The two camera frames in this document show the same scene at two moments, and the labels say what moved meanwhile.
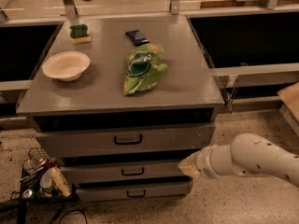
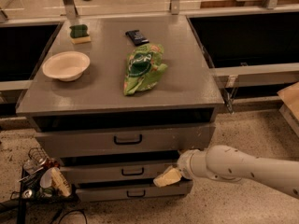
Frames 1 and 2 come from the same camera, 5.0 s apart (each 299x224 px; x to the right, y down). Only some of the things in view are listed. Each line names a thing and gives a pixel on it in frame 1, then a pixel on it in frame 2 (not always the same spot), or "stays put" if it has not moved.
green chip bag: x=143 y=67 stays put
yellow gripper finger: x=190 y=166 -> x=170 y=175
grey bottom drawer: x=102 y=191 stays put
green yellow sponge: x=79 y=35 stays put
